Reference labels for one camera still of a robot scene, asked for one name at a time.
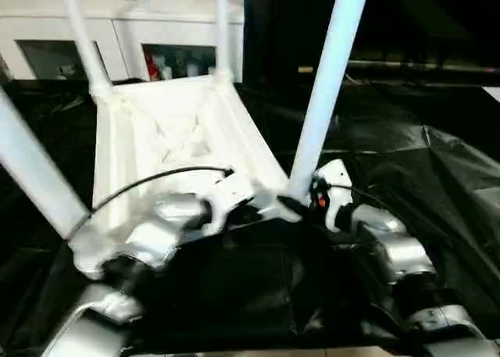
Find white sideboard cabinet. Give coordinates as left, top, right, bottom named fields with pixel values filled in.
left=0, top=0, right=245, bottom=83

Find dark metal rail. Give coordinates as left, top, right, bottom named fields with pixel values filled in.
left=347, top=59, right=500, bottom=75

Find red bottle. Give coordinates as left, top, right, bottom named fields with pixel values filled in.
left=147, top=52, right=160, bottom=80

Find black plastic mat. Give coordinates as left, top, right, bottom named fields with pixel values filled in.
left=0, top=75, right=500, bottom=354

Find white plastic table leg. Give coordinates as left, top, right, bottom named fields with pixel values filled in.
left=0, top=85, right=106, bottom=278
left=288, top=0, right=372, bottom=200
left=56, top=0, right=114, bottom=95
left=212, top=0, right=235, bottom=83

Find dark blue panel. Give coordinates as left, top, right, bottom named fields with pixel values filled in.
left=240, top=0, right=251, bottom=80

